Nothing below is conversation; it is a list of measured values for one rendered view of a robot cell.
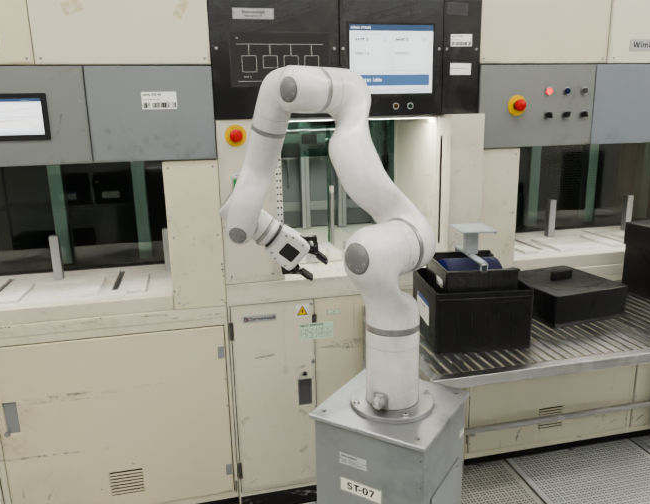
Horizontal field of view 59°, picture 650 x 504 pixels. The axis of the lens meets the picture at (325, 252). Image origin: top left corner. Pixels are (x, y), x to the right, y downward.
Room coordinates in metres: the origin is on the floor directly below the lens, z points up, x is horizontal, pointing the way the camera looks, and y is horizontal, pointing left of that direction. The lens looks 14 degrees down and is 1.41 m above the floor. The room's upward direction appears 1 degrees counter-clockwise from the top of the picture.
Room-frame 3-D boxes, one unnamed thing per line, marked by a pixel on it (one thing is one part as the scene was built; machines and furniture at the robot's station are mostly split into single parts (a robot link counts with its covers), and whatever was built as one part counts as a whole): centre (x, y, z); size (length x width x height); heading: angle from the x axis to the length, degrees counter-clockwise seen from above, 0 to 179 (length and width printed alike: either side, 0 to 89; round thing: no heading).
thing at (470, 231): (1.61, -0.42, 0.93); 0.24 x 0.20 x 0.32; 5
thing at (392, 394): (1.20, -0.15, 0.85); 0.19 x 0.19 x 0.18
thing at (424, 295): (1.61, -0.42, 0.85); 0.28 x 0.28 x 0.17; 5
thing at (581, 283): (1.82, -0.78, 0.83); 0.29 x 0.29 x 0.13; 20
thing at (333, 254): (2.17, 0.06, 0.89); 0.22 x 0.21 x 0.04; 13
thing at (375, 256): (1.18, -0.12, 1.07); 0.19 x 0.12 x 0.24; 135
